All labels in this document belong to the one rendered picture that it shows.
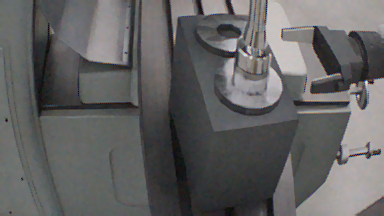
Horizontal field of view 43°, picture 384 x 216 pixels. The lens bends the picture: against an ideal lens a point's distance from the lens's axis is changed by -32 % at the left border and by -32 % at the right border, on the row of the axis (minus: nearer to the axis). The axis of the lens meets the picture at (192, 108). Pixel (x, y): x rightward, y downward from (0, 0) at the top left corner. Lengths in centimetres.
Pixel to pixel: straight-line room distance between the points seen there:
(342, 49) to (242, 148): 22
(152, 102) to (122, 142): 35
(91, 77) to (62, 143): 22
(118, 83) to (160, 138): 30
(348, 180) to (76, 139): 126
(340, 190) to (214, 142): 151
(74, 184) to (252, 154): 80
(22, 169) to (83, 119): 27
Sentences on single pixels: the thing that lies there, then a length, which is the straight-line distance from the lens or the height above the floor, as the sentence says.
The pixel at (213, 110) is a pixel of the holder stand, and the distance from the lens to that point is 81.
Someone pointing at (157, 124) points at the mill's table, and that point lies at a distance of 104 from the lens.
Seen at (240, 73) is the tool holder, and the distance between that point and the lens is 80.
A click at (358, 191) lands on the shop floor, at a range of 230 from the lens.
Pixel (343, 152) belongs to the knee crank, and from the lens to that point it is 160.
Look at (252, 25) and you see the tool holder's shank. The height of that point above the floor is 129.
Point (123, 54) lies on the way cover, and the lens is 126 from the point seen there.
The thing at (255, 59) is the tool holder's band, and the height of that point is 124.
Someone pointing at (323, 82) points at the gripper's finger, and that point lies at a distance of 81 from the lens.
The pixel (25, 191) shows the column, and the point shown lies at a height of 51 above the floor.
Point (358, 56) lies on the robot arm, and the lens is 87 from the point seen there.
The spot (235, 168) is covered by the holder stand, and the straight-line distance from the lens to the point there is 86.
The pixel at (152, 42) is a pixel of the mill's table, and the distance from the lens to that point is 118.
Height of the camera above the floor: 177
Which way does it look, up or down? 47 degrees down
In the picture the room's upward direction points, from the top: 6 degrees clockwise
